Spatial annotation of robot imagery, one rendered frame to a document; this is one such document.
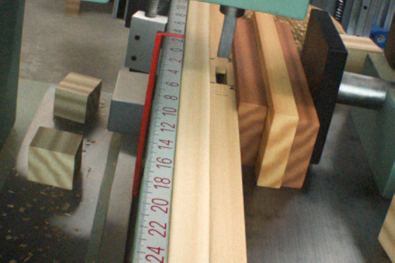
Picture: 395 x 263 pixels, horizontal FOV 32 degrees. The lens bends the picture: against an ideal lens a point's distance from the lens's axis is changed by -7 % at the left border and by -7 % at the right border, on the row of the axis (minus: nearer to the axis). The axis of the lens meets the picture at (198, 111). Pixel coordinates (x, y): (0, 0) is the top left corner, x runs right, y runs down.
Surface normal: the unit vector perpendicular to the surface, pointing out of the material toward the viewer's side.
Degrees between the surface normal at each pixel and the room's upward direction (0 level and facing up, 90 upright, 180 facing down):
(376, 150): 90
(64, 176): 90
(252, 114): 90
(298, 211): 0
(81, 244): 0
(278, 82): 0
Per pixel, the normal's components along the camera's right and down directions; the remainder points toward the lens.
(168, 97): 0.17, -0.88
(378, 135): -0.98, -0.16
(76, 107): -0.22, 0.40
